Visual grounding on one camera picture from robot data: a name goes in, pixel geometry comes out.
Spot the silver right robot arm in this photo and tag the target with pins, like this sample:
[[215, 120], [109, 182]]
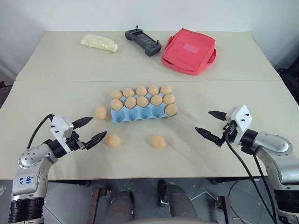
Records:
[[282, 163]]

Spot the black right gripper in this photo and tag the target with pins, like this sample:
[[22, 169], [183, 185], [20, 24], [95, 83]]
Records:
[[230, 131]]

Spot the dark rounded shape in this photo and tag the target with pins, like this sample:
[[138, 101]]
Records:
[[122, 206], [181, 203]]

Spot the red fabric bag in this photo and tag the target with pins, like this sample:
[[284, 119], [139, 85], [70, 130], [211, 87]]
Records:
[[189, 51]]

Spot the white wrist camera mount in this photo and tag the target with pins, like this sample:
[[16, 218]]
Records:
[[241, 121], [61, 130]]

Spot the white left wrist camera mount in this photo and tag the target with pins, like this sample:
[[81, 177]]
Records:
[[61, 130]]

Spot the dark grey handheld controller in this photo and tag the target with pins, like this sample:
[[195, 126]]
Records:
[[142, 40]]

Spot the tan egg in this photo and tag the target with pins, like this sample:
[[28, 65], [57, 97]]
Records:
[[153, 89], [141, 90], [142, 102], [100, 113], [116, 94], [130, 102], [116, 104], [166, 90], [158, 142], [168, 99], [128, 92], [171, 110], [113, 141], [156, 100]]

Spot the clear bag of white grains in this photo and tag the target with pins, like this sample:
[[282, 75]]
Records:
[[99, 43]]

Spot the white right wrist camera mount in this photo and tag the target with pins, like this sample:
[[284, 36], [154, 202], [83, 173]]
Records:
[[241, 121]]

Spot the dark object beside table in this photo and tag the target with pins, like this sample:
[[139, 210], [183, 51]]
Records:
[[2, 89]]

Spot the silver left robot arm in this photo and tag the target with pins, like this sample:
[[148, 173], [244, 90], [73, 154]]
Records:
[[28, 177]]

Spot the rusty metal bracket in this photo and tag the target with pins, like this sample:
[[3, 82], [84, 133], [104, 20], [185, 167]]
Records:
[[95, 200], [225, 207]]

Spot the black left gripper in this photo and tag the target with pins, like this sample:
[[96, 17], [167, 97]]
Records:
[[75, 142]]

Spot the blue egg tray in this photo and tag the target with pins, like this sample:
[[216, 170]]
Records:
[[137, 115]]

